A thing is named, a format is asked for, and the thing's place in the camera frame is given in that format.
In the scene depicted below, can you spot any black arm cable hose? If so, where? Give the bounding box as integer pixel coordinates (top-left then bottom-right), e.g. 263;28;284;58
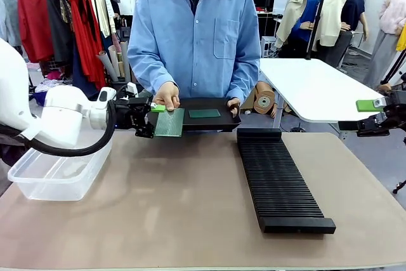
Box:
0;99;118;157

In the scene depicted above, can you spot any person's right forearm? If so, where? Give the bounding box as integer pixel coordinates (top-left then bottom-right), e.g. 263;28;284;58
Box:
127;58;176;96

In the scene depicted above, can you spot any yellow garment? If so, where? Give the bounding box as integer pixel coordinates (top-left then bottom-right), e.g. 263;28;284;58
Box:
395;22;406;53

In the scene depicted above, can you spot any white crate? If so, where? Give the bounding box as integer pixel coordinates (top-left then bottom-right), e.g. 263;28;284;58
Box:
260;35;277;59

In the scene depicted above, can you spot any black pole stand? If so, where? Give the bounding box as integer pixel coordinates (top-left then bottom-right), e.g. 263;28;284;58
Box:
304;0;331;62

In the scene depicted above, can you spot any person's right hand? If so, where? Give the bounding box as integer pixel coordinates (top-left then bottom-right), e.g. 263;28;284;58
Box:
153;82;181;112

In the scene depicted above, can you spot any mannequin with beige jacket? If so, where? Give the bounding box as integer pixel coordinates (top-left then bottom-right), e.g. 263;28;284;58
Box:
275;0;329;59

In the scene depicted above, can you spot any mannequin with pink sweater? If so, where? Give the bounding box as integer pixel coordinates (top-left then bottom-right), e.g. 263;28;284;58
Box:
363;0;406;89

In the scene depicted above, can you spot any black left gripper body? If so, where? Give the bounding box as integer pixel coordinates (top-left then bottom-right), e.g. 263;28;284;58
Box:
112;95;153;133

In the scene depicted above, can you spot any white monitor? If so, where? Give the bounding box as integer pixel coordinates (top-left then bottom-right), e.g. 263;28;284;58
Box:
272;0;291;15

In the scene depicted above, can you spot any red hanging dress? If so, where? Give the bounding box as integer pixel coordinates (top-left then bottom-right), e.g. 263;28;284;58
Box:
67;0;108;91

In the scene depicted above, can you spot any large green PCB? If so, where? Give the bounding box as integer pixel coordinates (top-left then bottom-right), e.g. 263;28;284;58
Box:
154;108;186;138

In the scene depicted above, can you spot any cardboard tube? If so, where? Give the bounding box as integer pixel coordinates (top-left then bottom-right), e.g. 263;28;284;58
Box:
96;50;119;83
107;44;126;78
119;39;131;83

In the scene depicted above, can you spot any black slotted PCB rack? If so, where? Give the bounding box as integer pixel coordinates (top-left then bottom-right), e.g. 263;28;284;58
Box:
236;128;337;234

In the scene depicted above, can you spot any dark hanging jacket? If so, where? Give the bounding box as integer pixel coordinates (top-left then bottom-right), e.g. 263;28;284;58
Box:
46;0;77;69

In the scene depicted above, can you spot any small green PCB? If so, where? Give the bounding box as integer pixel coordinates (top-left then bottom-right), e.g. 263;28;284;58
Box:
188;109;222;119

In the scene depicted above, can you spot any clear plastic box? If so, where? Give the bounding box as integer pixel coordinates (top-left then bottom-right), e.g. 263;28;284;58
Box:
6;133;114;202

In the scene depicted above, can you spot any person's blue shirt torso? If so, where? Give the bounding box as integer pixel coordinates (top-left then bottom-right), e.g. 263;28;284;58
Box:
126;0;261;107

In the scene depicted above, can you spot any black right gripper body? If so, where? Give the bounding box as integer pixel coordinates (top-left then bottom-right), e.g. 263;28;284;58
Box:
385;89;406;135

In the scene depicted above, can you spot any grey hanging garment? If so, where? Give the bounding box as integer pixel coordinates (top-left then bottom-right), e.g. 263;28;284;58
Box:
0;0;23;48

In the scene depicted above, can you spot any person's left forearm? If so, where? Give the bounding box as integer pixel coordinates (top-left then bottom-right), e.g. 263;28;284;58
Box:
233;58;261;104

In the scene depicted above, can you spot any cream hanging garment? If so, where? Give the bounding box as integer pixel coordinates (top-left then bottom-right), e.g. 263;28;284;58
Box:
90;0;112;39

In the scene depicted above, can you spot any pile of colourful fabric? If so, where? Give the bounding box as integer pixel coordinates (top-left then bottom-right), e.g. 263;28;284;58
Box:
30;69;75;107

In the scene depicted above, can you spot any mannequin with cream jacket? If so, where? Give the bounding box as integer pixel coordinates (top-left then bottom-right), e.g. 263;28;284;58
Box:
318;0;370;69

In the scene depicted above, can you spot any brown cardboard spool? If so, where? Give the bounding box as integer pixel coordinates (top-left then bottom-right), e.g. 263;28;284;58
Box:
253;81;278;119

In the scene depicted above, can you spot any black plastic tray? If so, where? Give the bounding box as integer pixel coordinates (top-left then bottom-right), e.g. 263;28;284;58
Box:
146;97;242;133

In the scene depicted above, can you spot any white table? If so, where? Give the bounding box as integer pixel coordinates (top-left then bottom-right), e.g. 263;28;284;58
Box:
258;57;386;129

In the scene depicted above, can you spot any person's left hand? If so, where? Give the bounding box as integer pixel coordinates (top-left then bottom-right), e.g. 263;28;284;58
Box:
226;97;242;119

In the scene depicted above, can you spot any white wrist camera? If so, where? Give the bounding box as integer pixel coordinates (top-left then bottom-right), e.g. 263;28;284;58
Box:
126;81;140;98

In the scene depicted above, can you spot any red hanging shirt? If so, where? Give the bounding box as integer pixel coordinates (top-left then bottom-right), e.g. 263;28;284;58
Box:
17;0;55;63

